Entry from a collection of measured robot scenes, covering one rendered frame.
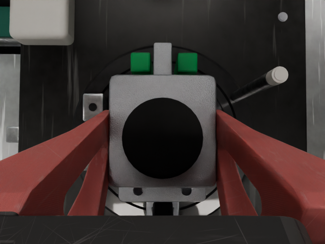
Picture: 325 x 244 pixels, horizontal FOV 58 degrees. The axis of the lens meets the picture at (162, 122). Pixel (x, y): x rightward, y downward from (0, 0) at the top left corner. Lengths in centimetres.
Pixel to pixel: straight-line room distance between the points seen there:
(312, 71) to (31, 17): 24
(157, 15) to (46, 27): 9
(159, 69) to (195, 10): 11
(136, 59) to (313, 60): 17
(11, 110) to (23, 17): 11
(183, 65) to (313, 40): 15
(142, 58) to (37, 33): 10
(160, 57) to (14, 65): 21
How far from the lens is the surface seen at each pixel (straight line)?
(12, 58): 34
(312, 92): 29
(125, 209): 23
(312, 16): 30
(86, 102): 22
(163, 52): 16
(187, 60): 18
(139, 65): 18
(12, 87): 34
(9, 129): 28
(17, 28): 26
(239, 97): 21
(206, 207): 23
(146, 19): 26
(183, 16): 26
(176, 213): 22
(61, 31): 25
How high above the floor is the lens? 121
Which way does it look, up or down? 88 degrees down
